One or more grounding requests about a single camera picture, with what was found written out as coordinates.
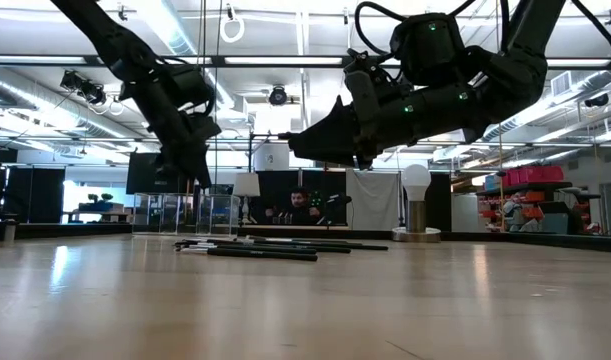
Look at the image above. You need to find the black wall speaker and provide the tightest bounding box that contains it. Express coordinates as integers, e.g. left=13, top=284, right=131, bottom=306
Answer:
left=583, top=92, right=611, bottom=109

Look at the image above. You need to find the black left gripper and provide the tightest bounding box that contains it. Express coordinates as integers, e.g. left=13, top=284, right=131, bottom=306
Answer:
left=134, top=92, right=222, bottom=190

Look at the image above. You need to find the black table edge rail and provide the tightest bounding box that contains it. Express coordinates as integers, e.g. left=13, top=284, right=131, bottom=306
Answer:
left=0, top=222, right=611, bottom=254

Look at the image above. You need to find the white cable loop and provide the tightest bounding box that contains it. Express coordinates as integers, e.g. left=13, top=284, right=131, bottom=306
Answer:
left=219, top=14, right=246, bottom=45

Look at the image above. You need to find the black overhead camera rig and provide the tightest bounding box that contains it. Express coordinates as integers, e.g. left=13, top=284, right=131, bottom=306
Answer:
left=59, top=69, right=108, bottom=106

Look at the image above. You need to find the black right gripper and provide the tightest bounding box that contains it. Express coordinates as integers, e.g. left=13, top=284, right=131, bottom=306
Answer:
left=287, top=89, right=421, bottom=170

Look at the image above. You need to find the black right arm loop cable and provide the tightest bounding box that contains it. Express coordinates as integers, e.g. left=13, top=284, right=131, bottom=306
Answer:
left=353, top=1, right=479, bottom=56

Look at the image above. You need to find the black pipe frame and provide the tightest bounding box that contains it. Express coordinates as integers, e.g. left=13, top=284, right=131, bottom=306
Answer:
left=248, top=132, right=331, bottom=229

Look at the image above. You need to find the blue box with plants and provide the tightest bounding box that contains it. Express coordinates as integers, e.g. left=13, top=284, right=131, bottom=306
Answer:
left=78, top=192, right=126, bottom=215

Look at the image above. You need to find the black backdrop curtain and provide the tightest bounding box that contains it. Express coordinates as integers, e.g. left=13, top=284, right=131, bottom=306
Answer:
left=257, top=169, right=347, bottom=226

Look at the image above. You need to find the clear acrylic container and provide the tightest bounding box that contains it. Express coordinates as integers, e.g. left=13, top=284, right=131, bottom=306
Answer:
left=132, top=192, right=241, bottom=237

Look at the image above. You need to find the black tall panel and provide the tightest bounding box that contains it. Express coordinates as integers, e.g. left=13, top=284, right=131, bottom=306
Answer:
left=424, top=172, right=453, bottom=233

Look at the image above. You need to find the black monitor screen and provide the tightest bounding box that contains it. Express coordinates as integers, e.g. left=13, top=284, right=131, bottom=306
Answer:
left=126, top=152, right=186, bottom=195

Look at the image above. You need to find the white light bulb lamp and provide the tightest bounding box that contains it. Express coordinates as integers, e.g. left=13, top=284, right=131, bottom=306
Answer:
left=391, top=163, right=442, bottom=244

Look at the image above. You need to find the person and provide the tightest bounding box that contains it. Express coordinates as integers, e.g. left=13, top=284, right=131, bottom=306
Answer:
left=270, top=186, right=327, bottom=226

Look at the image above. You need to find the black overhead frame bar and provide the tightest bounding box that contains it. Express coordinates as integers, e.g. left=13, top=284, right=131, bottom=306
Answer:
left=0, top=53, right=611, bottom=70

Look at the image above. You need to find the black room divider panel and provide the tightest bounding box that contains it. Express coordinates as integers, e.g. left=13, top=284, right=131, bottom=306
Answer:
left=4, top=167, right=66, bottom=225

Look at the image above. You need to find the black right arm long cable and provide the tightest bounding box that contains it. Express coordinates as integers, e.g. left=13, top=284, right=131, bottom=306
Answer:
left=570, top=0, right=611, bottom=64

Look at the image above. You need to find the grey hanging cloth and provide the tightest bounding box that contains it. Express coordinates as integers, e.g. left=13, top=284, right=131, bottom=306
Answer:
left=345, top=168, right=402, bottom=231

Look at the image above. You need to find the black storage shelf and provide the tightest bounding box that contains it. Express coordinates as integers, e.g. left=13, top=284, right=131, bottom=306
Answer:
left=474, top=180, right=604, bottom=236

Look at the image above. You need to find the white-shade table lamp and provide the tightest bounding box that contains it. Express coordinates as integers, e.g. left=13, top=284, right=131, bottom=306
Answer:
left=233, top=172, right=262, bottom=225

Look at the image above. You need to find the black ceiling dome camera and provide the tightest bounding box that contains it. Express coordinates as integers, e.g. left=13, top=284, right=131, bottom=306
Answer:
left=268, top=84, right=289, bottom=107

